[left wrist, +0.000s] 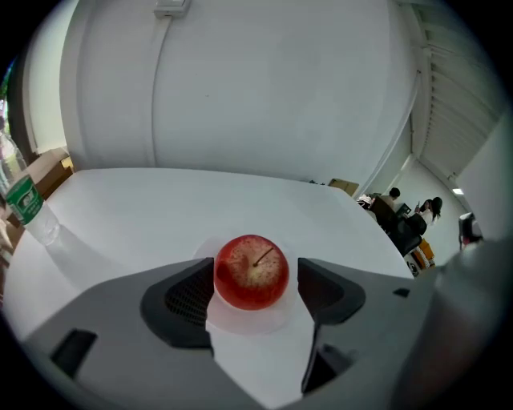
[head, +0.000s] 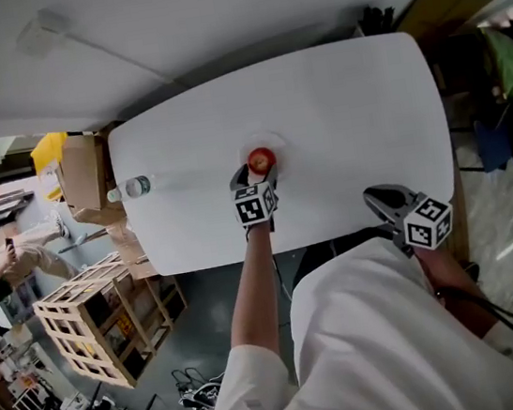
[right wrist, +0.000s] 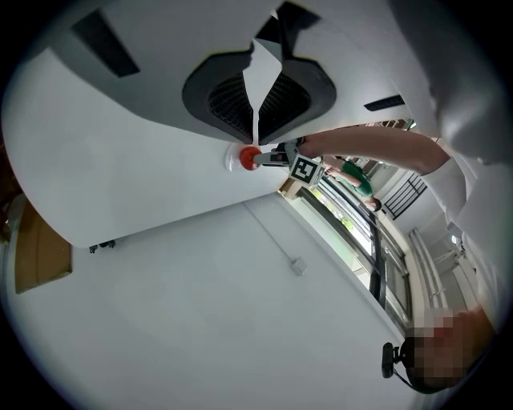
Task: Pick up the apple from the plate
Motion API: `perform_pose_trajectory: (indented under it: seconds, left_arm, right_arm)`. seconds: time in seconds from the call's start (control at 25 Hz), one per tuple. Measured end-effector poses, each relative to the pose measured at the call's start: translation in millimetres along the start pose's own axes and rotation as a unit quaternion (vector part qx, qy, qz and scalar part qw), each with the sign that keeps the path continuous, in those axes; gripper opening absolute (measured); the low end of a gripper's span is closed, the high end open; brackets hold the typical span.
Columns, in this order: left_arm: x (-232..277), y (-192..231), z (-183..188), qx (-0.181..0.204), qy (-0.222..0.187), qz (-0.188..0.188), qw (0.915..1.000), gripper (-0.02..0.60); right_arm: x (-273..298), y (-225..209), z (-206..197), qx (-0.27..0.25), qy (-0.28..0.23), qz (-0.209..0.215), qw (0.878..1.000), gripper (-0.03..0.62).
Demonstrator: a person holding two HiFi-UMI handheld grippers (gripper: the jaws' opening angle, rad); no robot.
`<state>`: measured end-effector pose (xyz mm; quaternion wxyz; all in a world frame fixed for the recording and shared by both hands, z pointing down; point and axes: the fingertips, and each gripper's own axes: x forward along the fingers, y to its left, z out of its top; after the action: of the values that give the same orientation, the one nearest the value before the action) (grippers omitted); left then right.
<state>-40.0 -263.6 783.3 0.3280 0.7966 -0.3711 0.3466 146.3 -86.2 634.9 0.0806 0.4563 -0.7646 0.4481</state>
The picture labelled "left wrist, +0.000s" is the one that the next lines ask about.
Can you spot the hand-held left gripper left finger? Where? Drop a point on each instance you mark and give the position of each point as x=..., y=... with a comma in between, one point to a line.
x=120, y=320

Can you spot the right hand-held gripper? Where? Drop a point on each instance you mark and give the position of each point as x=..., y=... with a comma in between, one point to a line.
x=469, y=312

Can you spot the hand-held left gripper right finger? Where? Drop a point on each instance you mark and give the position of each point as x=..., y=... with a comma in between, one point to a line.
x=360, y=320

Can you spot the white plate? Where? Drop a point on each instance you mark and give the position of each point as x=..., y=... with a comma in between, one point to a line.
x=248, y=320

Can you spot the red round object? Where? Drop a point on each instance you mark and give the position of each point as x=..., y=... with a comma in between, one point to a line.
x=250, y=274

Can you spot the yellow carton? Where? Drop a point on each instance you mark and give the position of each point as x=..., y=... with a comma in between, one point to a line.
x=426, y=254

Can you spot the black office chair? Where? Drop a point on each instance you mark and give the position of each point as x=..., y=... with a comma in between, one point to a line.
x=402, y=230

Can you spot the flat brown cardboard box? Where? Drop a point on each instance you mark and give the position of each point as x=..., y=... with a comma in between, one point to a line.
x=344, y=186

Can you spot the clear water bottle green label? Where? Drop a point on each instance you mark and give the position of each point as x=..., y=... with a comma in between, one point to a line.
x=30, y=208

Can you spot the black power adapters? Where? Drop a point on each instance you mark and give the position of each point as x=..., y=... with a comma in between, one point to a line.
x=316, y=182

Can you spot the white wall junction box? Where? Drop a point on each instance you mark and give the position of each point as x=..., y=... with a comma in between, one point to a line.
x=172, y=8

